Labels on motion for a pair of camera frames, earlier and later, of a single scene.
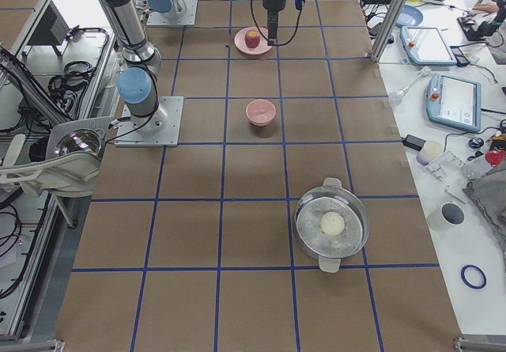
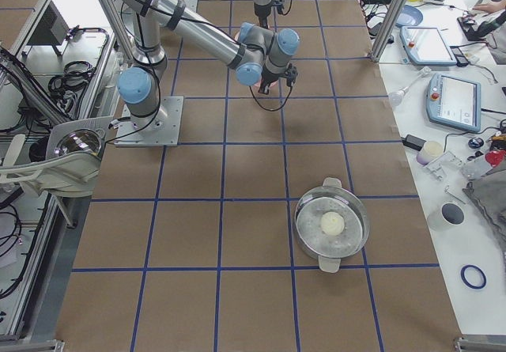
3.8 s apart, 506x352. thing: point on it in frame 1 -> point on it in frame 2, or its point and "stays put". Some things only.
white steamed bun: [332, 223] stays put
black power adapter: [413, 141] stays put
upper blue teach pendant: [425, 46] stays put
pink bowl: [260, 112] -> [272, 84]
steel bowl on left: [78, 140] stays put
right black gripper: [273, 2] -> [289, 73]
